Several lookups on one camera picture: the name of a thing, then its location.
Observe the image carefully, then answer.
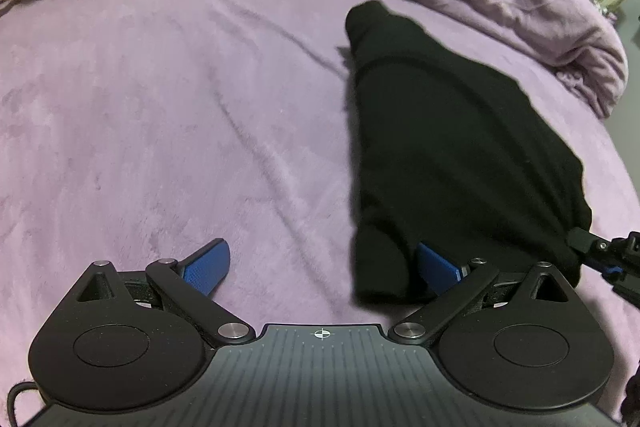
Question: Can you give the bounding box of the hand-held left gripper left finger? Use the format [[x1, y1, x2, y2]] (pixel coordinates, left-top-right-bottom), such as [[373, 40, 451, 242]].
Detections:
[[70, 237, 255, 346]]

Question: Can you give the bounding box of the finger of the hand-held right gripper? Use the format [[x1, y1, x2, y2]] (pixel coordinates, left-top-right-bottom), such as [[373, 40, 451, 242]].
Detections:
[[568, 227, 640, 258], [580, 256, 640, 295]]

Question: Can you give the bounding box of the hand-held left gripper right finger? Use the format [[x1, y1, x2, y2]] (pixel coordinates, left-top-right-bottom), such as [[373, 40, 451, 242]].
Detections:
[[392, 242, 577, 346]]

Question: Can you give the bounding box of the black garment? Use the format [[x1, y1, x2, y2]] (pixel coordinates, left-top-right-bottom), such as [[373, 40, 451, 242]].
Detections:
[[344, 0, 594, 306]]

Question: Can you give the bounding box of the dark cloth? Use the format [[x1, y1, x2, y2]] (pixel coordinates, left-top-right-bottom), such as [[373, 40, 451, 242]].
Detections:
[[620, 354, 640, 427]]

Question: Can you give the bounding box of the purple bed sheet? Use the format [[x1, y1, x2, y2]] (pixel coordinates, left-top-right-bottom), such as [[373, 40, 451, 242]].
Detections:
[[0, 0, 640, 427]]

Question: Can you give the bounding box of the black cable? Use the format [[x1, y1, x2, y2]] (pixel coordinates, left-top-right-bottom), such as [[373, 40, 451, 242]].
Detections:
[[6, 383, 42, 427]]

